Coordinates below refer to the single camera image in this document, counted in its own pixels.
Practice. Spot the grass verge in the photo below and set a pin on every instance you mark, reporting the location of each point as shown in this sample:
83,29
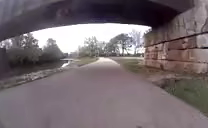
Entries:
195,91

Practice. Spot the canal water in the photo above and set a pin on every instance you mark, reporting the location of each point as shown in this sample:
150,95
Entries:
35,67

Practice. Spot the stone canal edge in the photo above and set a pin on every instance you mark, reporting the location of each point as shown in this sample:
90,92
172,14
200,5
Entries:
28,77

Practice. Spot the row of trees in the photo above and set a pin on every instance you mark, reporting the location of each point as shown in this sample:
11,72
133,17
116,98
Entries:
118,45

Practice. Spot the stone arch bridge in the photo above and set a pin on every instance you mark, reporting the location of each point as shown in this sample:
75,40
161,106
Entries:
185,43

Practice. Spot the bushes along water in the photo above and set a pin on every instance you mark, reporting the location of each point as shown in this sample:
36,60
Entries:
28,51

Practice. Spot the grey paved path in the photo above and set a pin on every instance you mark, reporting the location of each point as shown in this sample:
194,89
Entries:
102,96

